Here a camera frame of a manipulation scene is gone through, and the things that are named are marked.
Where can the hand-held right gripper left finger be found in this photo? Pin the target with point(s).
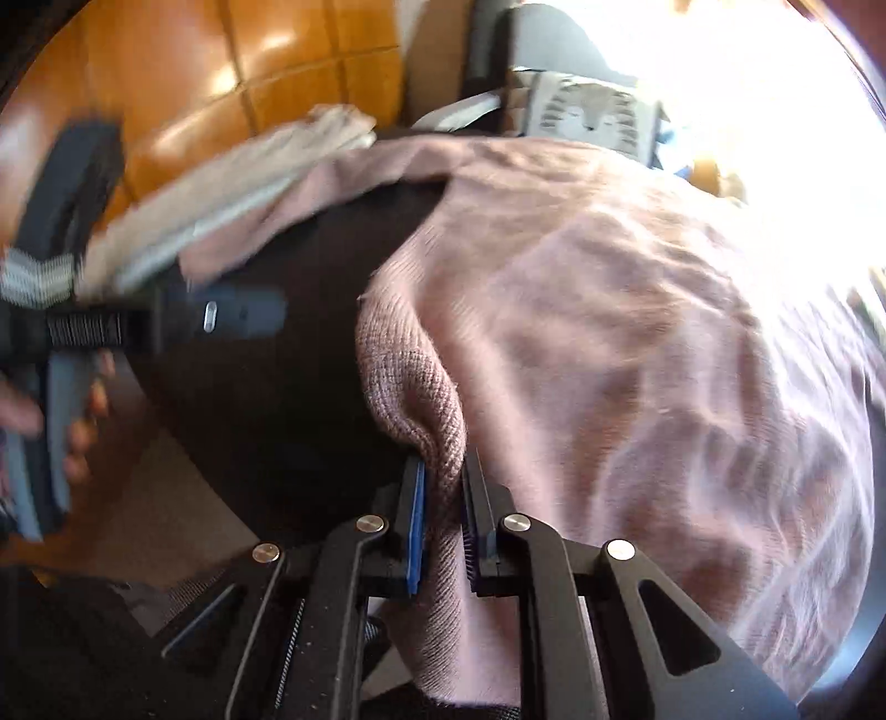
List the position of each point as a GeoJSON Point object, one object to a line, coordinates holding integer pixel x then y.
{"type": "Point", "coordinates": [415, 526]}

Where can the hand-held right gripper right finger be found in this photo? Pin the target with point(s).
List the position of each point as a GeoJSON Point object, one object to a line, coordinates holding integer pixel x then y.
{"type": "Point", "coordinates": [477, 526]}

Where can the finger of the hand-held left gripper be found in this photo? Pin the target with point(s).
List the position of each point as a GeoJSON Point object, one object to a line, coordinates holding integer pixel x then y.
{"type": "Point", "coordinates": [242, 311]}

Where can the pink knitted sweater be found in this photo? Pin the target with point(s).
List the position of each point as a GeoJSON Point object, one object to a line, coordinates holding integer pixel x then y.
{"type": "Point", "coordinates": [588, 311]}

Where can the person's left hand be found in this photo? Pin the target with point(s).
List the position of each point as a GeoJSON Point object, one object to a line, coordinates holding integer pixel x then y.
{"type": "Point", "coordinates": [97, 401]}

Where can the folded beige cloth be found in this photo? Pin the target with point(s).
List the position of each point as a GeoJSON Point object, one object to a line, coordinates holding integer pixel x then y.
{"type": "Point", "coordinates": [228, 187]}

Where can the tiger print cushion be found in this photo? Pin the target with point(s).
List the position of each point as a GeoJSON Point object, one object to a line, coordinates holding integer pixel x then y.
{"type": "Point", "coordinates": [588, 111]}

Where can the grey sofa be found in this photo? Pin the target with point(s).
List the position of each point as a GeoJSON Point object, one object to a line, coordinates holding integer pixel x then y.
{"type": "Point", "coordinates": [554, 28]}

